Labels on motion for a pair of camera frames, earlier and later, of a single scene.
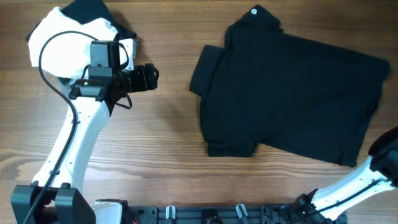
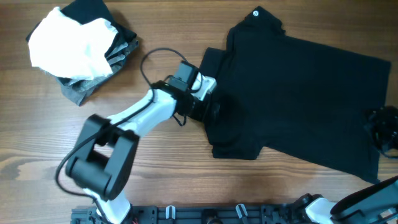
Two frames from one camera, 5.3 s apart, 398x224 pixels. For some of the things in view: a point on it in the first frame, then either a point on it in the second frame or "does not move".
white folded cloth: (61, 45) does not move
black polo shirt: (270, 86) does not move
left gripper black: (147, 79) to (201, 112)
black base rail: (221, 214) does not move
